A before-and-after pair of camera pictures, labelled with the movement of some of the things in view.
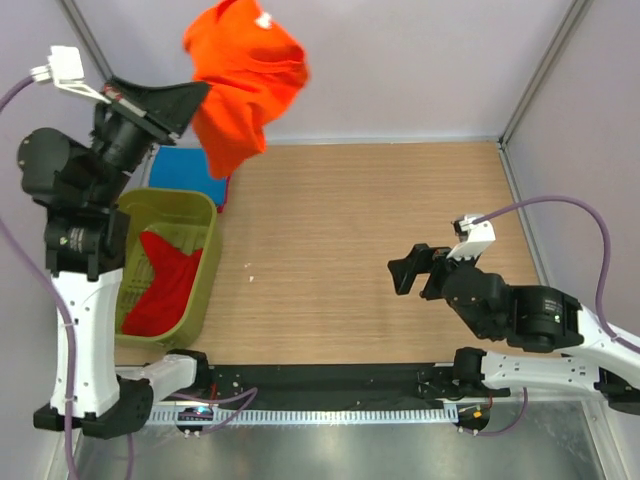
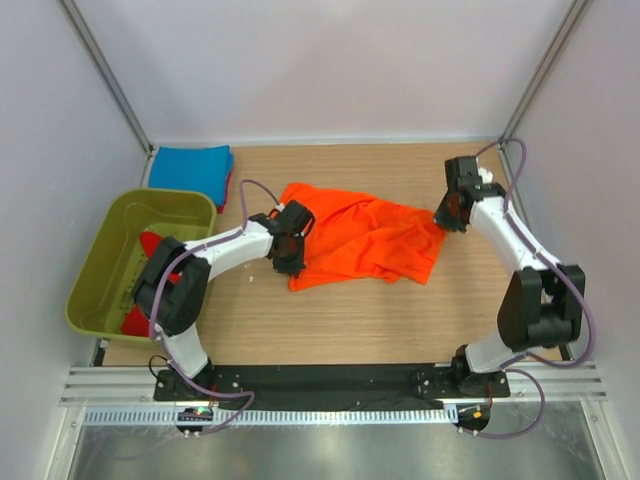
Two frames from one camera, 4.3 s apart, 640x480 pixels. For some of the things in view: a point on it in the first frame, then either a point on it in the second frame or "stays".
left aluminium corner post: x=88 y=38 stays
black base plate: x=339 y=384 stays
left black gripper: x=166 y=110 → x=294 y=267
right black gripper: x=419 y=261 → x=444 y=221
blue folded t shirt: x=186 y=169 stays
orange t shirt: x=254 y=69 → x=357 y=236
